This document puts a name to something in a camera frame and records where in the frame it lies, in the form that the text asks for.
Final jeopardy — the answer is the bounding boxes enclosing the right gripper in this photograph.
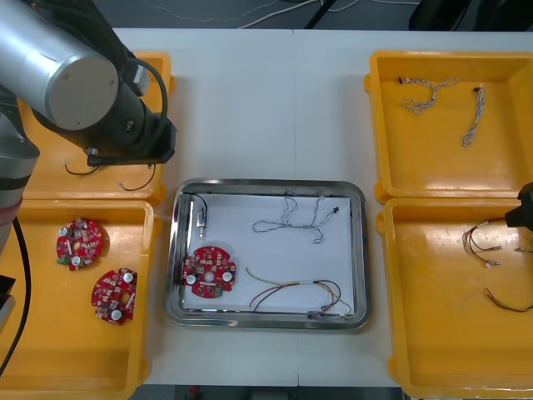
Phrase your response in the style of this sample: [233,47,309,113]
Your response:
[505,182,533,230]

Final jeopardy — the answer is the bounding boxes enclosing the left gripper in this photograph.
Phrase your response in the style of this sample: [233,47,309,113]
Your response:
[86,116,176,168]

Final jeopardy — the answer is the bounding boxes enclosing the solenoid with blue label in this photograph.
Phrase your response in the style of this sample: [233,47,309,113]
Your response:
[184,191,210,239]

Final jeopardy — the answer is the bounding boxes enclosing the round red circuit board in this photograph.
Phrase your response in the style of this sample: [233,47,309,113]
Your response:
[182,245,237,300]
[56,218,105,272]
[91,268,139,325]

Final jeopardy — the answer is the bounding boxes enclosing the pile of small metal solenoids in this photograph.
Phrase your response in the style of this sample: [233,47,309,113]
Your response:
[62,159,158,193]

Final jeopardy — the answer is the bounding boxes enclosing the yellow-orange plastic bin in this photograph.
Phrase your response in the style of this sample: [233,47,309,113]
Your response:
[0,198,164,400]
[362,49,533,205]
[16,50,177,206]
[376,196,533,400]

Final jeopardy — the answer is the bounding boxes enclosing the white sheet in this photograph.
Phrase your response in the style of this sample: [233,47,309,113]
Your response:
[182,193,357,314]

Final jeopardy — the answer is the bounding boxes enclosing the black stand leg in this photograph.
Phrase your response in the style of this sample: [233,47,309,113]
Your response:
[306,0,338,30]

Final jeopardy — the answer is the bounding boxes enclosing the steel tray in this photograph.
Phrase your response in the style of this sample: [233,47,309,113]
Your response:
[163,177,373,331]

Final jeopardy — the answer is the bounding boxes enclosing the black floor equipment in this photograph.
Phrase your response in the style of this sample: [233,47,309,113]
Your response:
[406,0,533,33]

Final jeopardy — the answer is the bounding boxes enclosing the white floor cable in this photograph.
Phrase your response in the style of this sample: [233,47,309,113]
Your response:
[237,0,321,29]

